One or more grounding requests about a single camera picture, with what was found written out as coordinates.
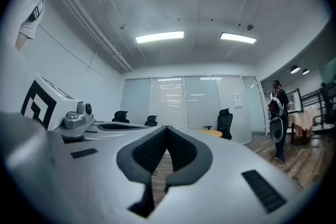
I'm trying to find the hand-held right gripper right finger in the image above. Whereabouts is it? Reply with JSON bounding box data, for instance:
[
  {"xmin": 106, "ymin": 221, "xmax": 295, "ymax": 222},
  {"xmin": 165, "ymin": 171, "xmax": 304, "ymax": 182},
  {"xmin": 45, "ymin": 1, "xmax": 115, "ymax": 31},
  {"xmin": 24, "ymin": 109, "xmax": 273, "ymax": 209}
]
[{"xmin": 164, "ymin": 125, "xmax": 214, "ymax": 194}]

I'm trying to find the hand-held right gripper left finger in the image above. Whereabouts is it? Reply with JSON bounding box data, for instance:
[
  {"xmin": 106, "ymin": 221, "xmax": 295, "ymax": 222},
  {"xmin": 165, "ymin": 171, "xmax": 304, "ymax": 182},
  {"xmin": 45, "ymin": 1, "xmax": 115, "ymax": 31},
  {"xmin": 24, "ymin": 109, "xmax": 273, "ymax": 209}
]
[{"xmin": 116, "ymin": 125, "xmax": 168, "ymax": 219}]

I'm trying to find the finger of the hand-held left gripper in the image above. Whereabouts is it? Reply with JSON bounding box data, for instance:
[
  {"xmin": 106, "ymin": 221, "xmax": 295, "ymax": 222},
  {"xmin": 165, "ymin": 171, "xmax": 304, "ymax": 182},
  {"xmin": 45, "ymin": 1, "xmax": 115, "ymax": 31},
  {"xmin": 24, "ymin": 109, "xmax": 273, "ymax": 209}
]
[
  {"xmin": 99, "ymin": 123, "xmax": 144, "ymax": 128},
  {"xmin": 97, "ymin": 125, "xmax": 144, "ymax": 132}
]

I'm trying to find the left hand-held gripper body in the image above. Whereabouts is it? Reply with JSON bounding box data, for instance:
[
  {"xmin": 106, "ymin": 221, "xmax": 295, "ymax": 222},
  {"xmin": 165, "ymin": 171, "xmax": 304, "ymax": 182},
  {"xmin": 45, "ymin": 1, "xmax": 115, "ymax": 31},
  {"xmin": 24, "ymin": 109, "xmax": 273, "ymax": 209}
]
[{"xmin": 20, "ymin": 73, "xmax": 151, "ymax": 144}]

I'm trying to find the black office chair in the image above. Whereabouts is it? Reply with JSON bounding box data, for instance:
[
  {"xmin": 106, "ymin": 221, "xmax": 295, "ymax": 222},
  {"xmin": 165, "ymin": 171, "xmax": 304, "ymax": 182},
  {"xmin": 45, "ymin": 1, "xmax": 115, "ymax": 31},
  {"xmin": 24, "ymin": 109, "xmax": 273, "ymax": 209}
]
[
  {"xmin": 204, "ymin": 108, "xmax": 234, "ymax": 141},
  {"xmin": 144, "ymin": 114, "xmax": 159, "ymax": 127},
  {"xmin": 111, "ymin": 110, "xmax": 131, "ymax": 124}
]

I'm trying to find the yellow oval table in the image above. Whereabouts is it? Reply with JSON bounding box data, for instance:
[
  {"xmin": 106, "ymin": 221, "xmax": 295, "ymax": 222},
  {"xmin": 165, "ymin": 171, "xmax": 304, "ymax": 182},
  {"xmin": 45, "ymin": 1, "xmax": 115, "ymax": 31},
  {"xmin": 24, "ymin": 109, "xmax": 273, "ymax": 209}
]
[{"xmin": 196, "ymin": 129, "xmax": 223, "ymax": 138}]

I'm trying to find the white paper notice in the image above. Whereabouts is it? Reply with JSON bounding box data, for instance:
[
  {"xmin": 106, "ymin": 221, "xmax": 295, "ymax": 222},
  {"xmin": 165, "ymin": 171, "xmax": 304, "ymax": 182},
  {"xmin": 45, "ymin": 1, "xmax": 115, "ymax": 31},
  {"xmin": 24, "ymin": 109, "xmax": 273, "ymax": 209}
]
[{"xmin": 232, "ymin": 92, "xmax": 244, "ymax": 109}]

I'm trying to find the person's white t-shirt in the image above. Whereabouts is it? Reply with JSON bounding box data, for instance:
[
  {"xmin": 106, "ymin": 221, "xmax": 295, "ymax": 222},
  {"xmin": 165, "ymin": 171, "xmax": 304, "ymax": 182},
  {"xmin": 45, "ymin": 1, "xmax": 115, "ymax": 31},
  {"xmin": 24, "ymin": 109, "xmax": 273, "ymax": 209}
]
[{"xmin": 17, "ymin": 0, "xmax": 52, "ymax": 40}]

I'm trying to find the long ceiling light panel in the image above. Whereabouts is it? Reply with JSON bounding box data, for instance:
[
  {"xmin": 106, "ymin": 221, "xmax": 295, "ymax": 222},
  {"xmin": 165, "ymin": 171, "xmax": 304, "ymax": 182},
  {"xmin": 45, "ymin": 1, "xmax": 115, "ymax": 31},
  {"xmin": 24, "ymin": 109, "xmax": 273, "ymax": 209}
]
[
  {"xmin": 134, "ymin": 30, "xmax": 185, "ymax": 44},
  {"xmin": 219, "ymin": 31, "xmax": 257, "ymax": 45}
]

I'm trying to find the table with beige cloth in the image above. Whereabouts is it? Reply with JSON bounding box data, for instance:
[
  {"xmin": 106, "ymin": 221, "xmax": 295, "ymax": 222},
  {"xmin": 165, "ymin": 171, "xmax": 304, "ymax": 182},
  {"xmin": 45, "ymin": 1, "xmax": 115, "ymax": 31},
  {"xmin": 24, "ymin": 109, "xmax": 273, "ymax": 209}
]
[{"xmin": 288, "ymin": 106, "xmax": 319, "ymax": 145}]

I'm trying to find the black metal railing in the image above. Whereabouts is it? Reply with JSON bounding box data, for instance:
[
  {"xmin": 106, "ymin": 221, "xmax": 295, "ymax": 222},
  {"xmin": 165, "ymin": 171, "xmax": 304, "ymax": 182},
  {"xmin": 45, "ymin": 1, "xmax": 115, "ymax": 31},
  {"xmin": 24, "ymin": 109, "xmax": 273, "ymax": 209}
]
[{"xmin": 300, "ymin": 82, "xmax": 336, "ymax": 130}]

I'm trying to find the long black floor cable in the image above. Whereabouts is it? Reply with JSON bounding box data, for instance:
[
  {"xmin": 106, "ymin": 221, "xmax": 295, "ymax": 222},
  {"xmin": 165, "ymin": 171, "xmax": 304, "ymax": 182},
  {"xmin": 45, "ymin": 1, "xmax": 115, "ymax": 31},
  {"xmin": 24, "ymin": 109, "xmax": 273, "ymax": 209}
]
[{"xmin": 281, "ymin": 156, "xmax": 306, "ymax": 190}]

